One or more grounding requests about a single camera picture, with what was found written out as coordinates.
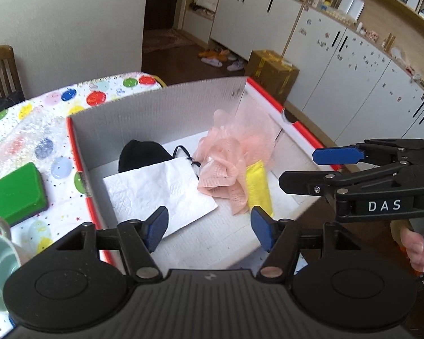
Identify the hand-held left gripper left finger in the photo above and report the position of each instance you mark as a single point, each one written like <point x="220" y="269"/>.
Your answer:
<point x="157" y="226"/>

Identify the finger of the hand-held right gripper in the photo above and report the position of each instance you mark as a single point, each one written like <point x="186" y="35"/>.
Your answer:
<point x="304" y="182"/>
<point x="335" y="155"/>

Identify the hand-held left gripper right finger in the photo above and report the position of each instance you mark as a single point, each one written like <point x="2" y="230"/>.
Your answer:
<point x="263" y="229"/>

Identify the white paper tissue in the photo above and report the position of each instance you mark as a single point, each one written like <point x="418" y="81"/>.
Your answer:
<point x="155" y="190"/>

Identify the yellow cloth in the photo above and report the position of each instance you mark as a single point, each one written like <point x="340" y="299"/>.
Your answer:
<point x="258" y="187"/>

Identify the black face mask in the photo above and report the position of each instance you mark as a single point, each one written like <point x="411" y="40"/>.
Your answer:
<point x="141" y="153"/>

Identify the pink mesh bath pouf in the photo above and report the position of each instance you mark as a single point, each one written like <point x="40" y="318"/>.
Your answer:
<point x="229" y="152"/>

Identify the red shoe box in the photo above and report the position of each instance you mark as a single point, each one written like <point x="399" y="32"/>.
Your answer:
<point x="198" y="113"/>

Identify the green rectangular box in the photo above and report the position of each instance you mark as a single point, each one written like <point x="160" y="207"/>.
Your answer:
<point x="14" y="190"/>

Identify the bubble wrap sheet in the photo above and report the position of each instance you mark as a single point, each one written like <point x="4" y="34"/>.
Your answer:
<point x="28" y="137"/>

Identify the white cabinet with stickers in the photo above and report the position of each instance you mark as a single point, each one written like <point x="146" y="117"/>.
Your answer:
<point x="357" y="74"/>

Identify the taped cardboard box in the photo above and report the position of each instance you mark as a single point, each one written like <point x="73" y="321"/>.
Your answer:
<point x="272" y="74"/>

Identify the lilac slipper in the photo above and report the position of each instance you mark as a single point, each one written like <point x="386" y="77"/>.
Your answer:
<point x="236" y="65"/>

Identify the white slipper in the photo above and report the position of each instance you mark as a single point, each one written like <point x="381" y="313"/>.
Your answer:
<point x="212" y="62"/>

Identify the orange slipper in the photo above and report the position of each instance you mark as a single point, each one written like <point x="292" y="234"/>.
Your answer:
<point x="222" y="55"/>
<point x="206" y="54"/>

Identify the balloon print tablecloth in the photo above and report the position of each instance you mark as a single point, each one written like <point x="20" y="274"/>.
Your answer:
<point x="56" y="102"/>

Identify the plain white low cabinet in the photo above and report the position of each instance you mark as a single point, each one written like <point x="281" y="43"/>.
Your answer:
<point x="254" y="17"/>

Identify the mint green cup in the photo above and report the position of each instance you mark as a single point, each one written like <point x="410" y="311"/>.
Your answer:
<point x="0" y="272"/>

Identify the patterned door rug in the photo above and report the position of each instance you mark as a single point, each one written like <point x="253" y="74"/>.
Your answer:
<point x="169" y="39"/>

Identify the black cloth bundle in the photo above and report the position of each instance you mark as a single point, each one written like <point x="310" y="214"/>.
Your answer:
<point x="3" y="104"/>

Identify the wooden chair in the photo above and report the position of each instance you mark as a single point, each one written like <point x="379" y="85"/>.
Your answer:
<point x="0" y="70"/>

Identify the dark entrance door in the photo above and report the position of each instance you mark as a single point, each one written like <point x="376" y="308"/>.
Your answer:
<point x="160" y="0"/>

